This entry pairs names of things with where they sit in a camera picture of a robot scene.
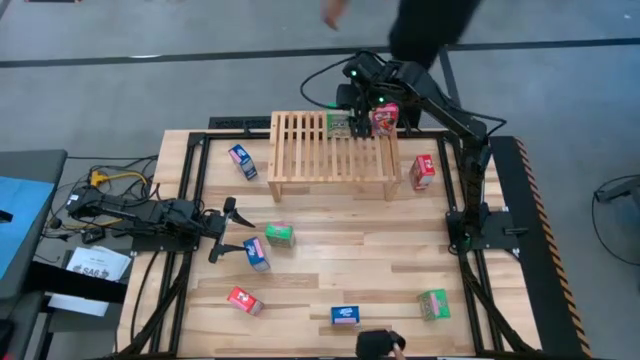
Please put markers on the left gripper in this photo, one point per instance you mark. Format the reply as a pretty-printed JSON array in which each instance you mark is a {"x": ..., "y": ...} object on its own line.
[{"x": 220, "y": 225}]

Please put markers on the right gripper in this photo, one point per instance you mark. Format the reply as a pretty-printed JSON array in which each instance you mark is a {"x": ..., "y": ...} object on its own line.
[{"x": 365, "y": 97}]

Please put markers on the green Apple Jacks cereal box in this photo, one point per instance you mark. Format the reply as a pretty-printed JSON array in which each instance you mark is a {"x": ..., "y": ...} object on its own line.
[
  {"x": 433, "y": 305},
  {"x": 280, "y": 235},
  {"x": 338, "y": 126}
]

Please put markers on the red Froot Loops cereal box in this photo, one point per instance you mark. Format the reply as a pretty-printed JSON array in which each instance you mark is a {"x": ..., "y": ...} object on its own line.
[
  {"x": 385, "y": 120},
  {"x": 422, "y": 172},
  {"x": 244, "y": 300}
]

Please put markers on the blue Frosted Flakes cereal box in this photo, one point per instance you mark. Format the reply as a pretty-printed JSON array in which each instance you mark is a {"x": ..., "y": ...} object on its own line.
[
  {"x": 345, "y": 315},
  {"x": 256, "y": 254},
  {"x": 243, "y": 162}
]

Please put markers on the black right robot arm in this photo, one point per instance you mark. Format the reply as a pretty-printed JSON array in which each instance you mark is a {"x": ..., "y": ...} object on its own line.
[{"x": 465, "y": 130}]

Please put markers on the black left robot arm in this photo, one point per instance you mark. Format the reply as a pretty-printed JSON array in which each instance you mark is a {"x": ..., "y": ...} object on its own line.
[{"x": 150, "y": 215}]

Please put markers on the wooden slatted shelf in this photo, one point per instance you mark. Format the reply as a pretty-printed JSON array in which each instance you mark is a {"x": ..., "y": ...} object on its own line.
[{"x": 310, "y": 160}]

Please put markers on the black ribbed strip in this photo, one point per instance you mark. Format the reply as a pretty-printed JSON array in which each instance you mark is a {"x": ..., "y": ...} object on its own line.
[{"x": 235, "y": 123}]

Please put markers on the person's hand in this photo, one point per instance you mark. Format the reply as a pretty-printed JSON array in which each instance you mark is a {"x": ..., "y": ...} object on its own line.
[
  {"x": 399, "y": 354},
  {"x": 332, "y": 15}
]

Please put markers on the person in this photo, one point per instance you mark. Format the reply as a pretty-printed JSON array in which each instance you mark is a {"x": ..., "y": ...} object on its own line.
[{"x": 430, "y": 30}]

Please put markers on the printed white paper sheet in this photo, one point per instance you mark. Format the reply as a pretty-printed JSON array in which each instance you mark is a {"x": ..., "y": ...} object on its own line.
[{"x": 97, "y": 262}]

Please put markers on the black power adapter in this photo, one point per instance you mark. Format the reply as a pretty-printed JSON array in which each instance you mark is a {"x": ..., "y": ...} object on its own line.
[{"x": 93, "y": 235}]

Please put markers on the yellow power plug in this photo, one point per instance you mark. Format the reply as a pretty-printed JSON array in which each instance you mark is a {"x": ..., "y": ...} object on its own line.
[{"x": 98, "y": 178}]

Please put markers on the black hazard-striped panel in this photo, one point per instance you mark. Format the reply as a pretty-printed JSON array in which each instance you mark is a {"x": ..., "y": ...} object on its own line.
[{"x": 515, "y": 175}]

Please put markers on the plain white paper sheet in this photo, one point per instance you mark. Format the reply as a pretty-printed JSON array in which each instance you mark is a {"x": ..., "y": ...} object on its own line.
[{"x": 75, "y": 304}]

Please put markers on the black support beam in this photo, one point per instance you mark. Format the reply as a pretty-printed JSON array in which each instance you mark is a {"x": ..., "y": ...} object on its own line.
[{"x": 60, "y": 282}]

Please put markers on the grey side table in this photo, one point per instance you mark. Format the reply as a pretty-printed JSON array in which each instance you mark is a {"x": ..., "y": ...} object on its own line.
[{"x": 50, "y": 165}]

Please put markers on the blue mat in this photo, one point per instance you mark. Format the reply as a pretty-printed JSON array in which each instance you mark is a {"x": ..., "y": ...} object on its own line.
[{"x": 25, "y": 225}]

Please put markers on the small black object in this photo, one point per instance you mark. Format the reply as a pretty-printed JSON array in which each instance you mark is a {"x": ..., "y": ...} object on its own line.
[{"x": 5, "y": 216}]

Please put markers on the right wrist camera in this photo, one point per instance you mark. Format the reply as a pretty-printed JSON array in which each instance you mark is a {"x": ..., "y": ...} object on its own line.
[{"x": 362, "y": 65}]

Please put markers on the black metal rig frame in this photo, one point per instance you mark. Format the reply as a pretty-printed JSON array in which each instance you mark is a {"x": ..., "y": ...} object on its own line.
[{"x": 225, "y": 135}]

